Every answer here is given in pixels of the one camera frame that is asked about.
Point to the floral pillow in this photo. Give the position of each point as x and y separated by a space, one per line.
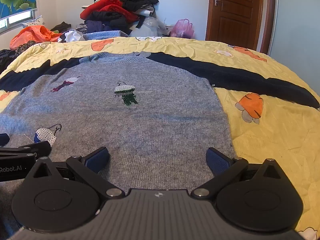
35 22

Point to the white crumpled cloth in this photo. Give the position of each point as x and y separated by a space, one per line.
71 36

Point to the orange plastic bag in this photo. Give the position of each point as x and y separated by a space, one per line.
32 36

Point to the clear plastic bag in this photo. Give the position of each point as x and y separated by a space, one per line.
152 26

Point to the checkered cloth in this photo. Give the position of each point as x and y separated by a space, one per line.
82 28

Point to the dark patterned clothes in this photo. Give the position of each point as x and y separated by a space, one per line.
10 55

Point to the brown wooden door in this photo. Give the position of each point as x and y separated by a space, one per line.
235 15

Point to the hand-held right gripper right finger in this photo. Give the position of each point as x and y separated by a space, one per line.
217 161

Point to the window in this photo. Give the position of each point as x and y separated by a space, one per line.
15 21

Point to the light blue knit cloth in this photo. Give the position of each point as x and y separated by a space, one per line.
105 34

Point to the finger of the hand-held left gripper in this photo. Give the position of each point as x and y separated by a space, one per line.
37 147
3 139

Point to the dark brown garment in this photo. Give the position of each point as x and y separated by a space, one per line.
61 27

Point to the grey sweater with navy sleeves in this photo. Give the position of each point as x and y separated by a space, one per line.
137 130

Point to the pile of dark and red clothes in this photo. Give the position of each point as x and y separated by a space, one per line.
117 7

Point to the yellow carrot print quilt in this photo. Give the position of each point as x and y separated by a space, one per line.
275 142

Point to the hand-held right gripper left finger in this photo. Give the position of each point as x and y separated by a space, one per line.
98 158

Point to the pink plastic bag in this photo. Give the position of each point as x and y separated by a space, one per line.
183 28

